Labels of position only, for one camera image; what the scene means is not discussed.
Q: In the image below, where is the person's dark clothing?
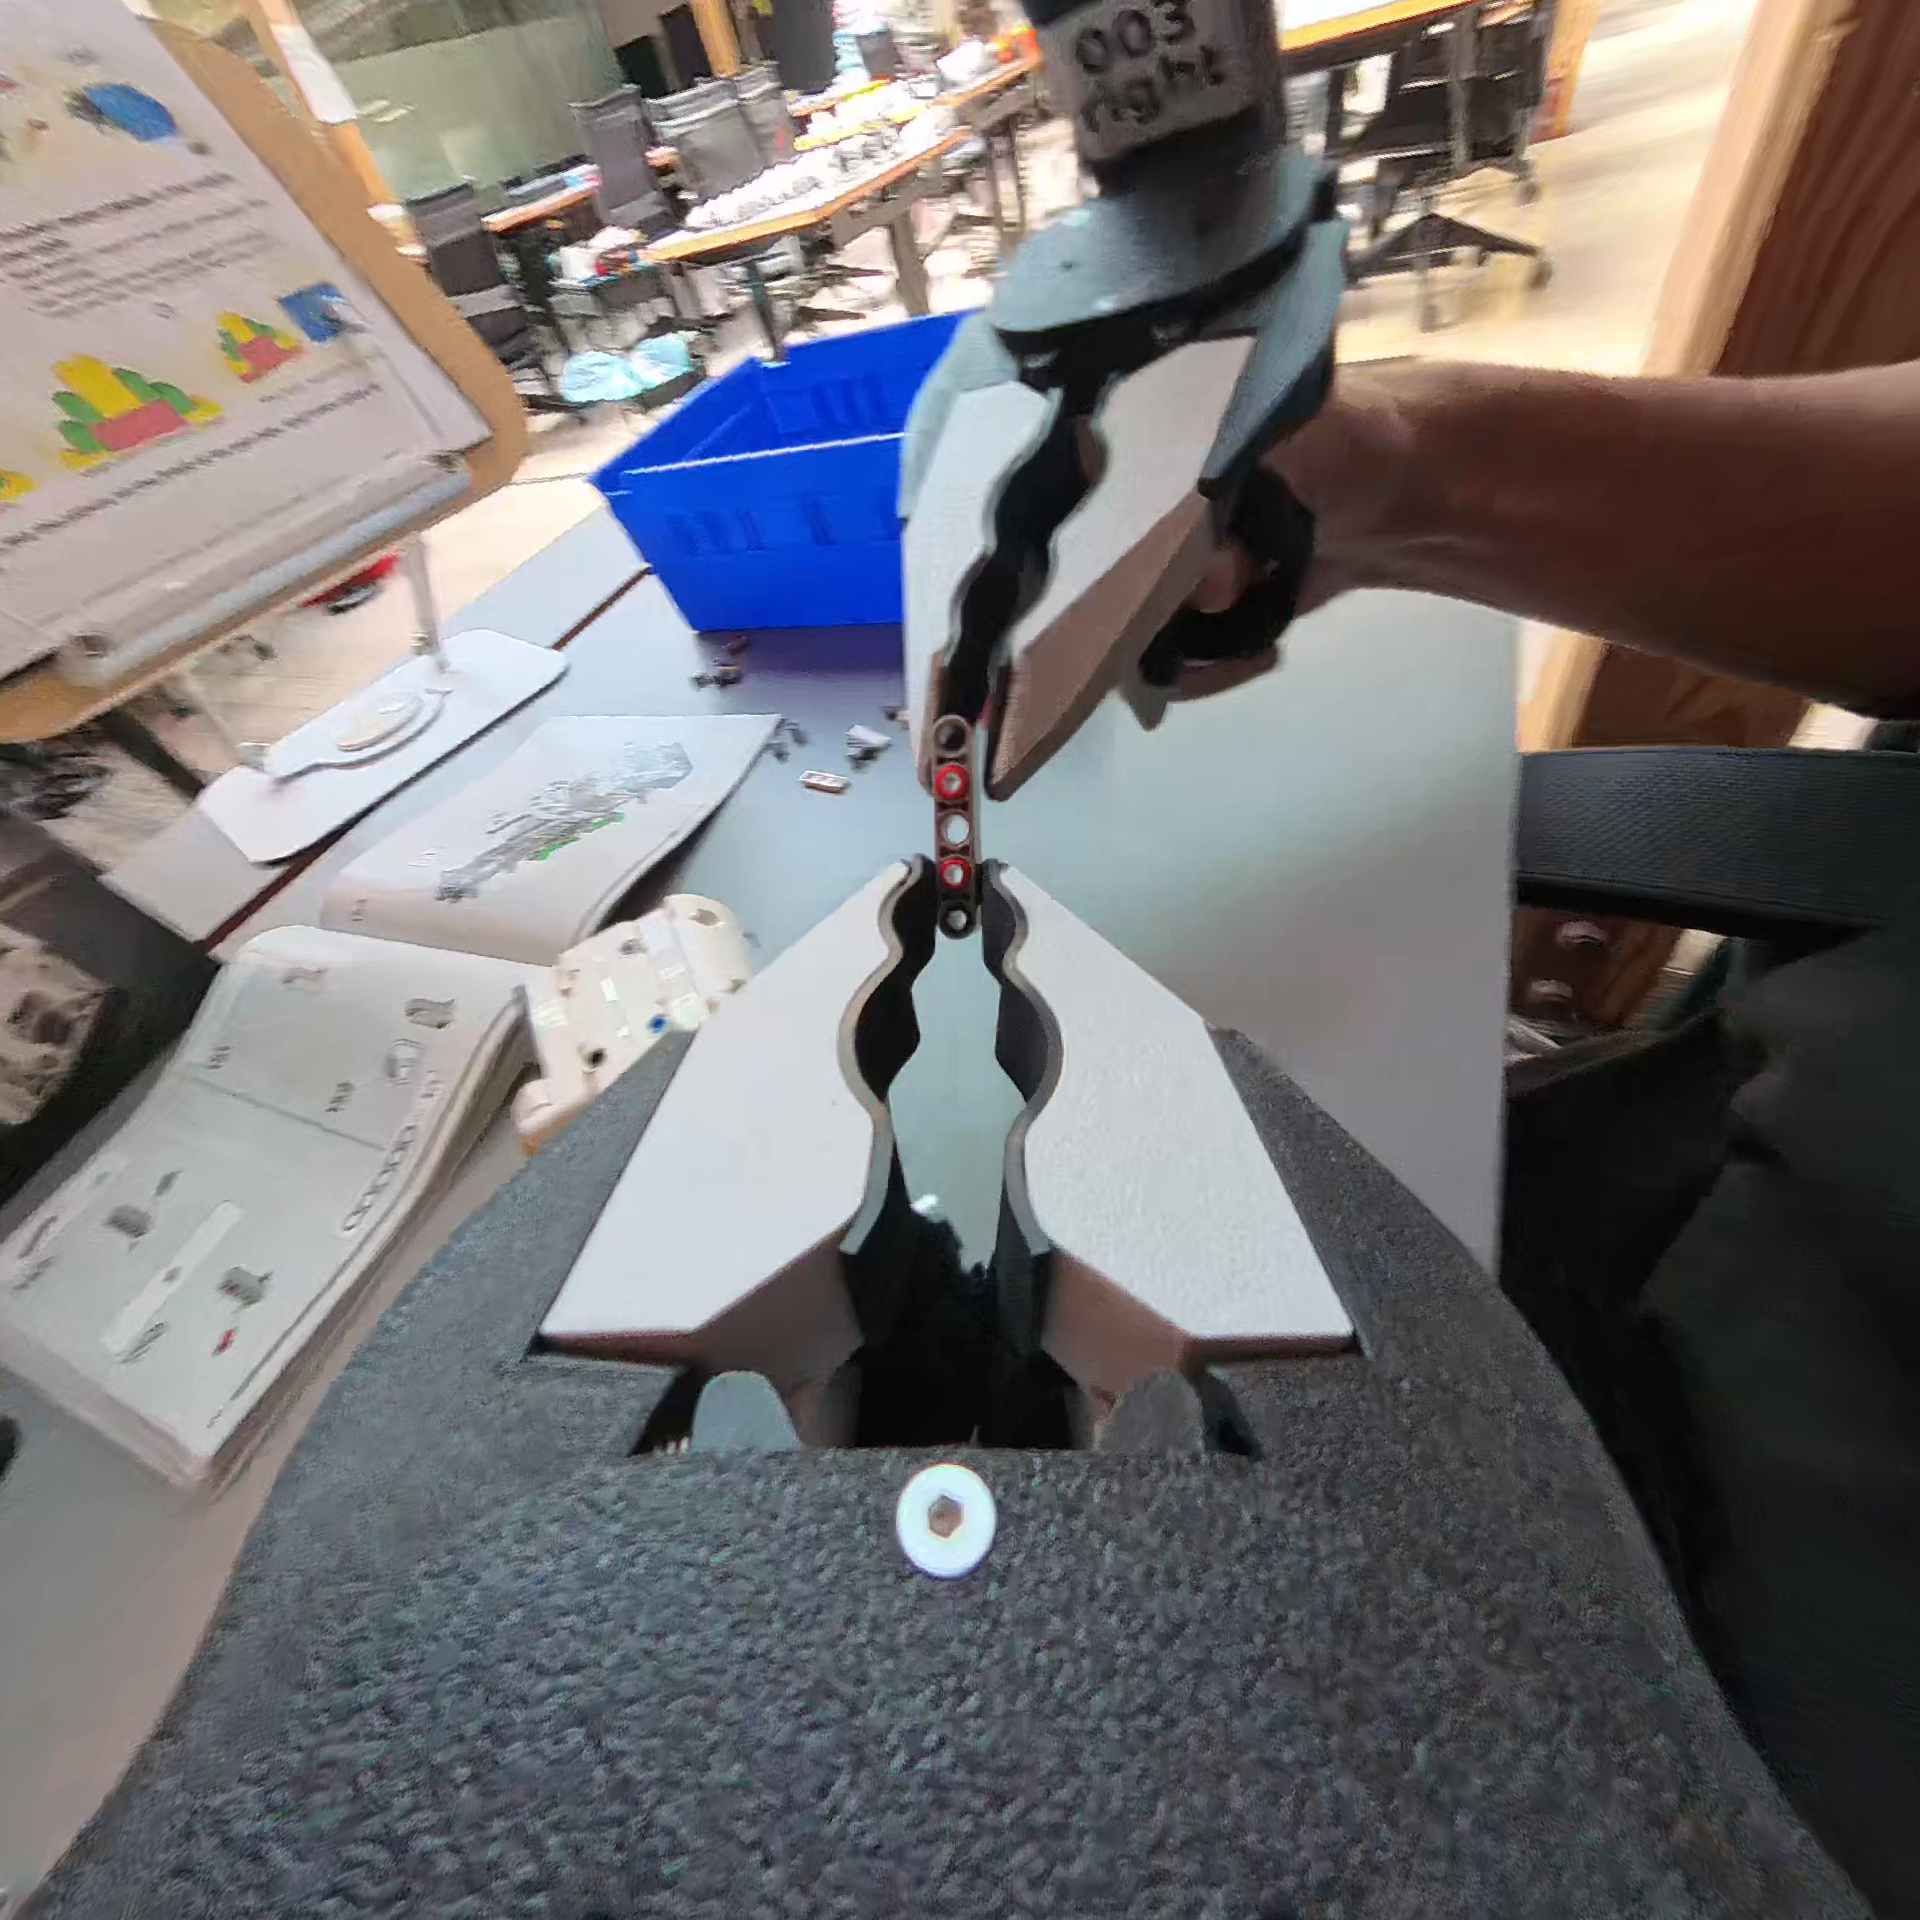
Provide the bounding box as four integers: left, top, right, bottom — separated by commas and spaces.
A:
1500, 930, 1920, 1920

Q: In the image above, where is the white lego truck model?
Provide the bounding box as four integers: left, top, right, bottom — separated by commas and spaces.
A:
514, 890, 755, 1154

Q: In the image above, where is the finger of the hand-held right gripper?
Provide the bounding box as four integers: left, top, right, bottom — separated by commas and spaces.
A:
901, 378, 1107, 753
982, 336, 1259, 804

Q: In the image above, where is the person's right hand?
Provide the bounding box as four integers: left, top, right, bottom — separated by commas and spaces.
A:
1181, 367, 1445, 706

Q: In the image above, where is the black mesh office chair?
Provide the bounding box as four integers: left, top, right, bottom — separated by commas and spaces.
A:
403, 180, 559, 400
574, 82, 674, 248

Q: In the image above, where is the light blue plastic bag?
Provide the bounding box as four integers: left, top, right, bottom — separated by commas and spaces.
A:
558, 329, 703, 409

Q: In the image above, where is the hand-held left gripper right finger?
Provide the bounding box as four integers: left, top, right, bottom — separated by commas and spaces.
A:
982, 861, 1363, 1449

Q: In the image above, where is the dark grey lego beam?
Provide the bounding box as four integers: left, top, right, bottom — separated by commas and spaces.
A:
930, 712, 986, 942

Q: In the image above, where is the instruction sheet on clipboard stand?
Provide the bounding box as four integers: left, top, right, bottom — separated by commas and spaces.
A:
0, 12, 537, 748

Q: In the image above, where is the blue plastic bin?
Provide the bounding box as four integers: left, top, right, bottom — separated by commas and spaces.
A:
588, 311, 980, 636

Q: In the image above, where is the white stand base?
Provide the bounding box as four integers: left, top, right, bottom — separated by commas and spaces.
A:
191, 625, 577, 868

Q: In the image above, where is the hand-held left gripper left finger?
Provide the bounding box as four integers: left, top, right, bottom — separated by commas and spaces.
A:
537, 858, 929, 1449

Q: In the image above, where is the lego instruction booklet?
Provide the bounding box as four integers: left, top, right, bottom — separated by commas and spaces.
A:
0, 709, 785, 1490

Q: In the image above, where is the person's right forearm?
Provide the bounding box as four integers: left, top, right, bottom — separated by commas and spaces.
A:
1425, 359, 1920, 718

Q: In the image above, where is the wooden top desk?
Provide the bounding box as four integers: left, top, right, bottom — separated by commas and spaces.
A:
678, 128, 986, 361

